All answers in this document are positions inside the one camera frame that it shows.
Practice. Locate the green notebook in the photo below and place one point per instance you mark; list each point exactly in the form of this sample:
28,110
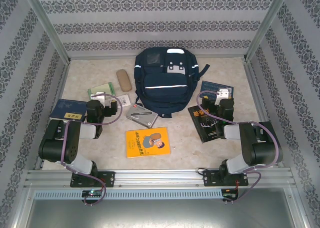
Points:
100,90

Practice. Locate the blue patterned book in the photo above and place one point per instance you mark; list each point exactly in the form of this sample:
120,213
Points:
212,86

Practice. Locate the black antler cover book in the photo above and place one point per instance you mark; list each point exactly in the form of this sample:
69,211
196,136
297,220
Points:
200,122

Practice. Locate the blue book yellow label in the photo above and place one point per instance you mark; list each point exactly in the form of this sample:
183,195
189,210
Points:
65,109

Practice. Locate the white packaged ruler set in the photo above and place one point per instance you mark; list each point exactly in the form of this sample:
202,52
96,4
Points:
124,100

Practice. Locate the beige fabric pencil case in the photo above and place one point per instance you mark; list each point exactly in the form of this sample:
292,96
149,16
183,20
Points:
123,80

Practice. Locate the grey pen box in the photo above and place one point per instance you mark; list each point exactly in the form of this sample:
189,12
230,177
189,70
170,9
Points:
142,115

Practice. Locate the yellow cartoon cover book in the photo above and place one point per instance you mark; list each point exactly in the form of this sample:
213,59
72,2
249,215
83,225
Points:
140,145

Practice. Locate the navy blue backpack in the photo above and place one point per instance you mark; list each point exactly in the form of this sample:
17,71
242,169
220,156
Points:
162,87

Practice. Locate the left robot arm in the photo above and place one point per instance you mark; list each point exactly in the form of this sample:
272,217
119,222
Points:
75,160

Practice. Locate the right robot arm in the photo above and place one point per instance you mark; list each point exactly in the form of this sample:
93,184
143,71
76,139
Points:
260,147

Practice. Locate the aluminium rear bar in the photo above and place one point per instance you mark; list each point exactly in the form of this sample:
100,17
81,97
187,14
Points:
100,56

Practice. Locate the small control circuit board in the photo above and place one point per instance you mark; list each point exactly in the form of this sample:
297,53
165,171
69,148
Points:
230,193
92,193

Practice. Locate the grey metal sheet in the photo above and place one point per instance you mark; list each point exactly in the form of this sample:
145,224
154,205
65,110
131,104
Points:
160,213

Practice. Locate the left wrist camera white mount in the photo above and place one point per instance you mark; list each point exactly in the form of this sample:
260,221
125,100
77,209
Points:
98,96

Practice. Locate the aluminium side rail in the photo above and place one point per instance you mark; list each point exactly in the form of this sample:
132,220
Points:
254,87
61,87

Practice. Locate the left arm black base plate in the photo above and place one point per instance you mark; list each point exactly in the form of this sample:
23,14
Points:
108,179

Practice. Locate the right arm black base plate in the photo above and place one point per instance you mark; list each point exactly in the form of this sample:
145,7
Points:
208,179

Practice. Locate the aluminium mounting rail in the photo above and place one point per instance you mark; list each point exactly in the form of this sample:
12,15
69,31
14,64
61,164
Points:
160,178

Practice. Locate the aluminium frame post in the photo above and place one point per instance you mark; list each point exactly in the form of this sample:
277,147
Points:
267,25
45,25

